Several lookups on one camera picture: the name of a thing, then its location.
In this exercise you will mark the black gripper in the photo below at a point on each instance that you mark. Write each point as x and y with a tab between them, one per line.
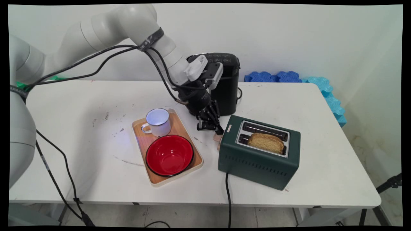
194	98

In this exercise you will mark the beige toaster lever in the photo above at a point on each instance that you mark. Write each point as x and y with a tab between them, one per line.
218	138

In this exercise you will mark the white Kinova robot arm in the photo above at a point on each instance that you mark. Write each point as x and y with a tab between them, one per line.
106	27

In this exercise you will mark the black coffee machine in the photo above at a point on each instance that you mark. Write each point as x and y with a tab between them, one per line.
229	93

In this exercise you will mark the white enamel mug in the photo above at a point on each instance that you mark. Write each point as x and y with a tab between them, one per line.
159	123

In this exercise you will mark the red bowl with black rim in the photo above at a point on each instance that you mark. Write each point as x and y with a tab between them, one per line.
169	156

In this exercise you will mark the toasted bread slice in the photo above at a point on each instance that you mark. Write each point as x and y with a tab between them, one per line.
266	143

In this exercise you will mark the dark green toaster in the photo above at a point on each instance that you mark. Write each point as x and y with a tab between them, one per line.
257	166

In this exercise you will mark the wooden serving tray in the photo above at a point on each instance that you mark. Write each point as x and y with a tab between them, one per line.
144	141

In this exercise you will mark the light blue foam mat tile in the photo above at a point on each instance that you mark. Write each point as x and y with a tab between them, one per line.
335	109
319	84

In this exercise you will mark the green foam mat tile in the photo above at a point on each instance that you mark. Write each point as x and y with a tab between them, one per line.
57	77
21	86

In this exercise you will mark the dark metal table leg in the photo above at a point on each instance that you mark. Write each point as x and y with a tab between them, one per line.
62	214
380	215

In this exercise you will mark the black tripod leg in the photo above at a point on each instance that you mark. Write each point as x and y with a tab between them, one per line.
390	183

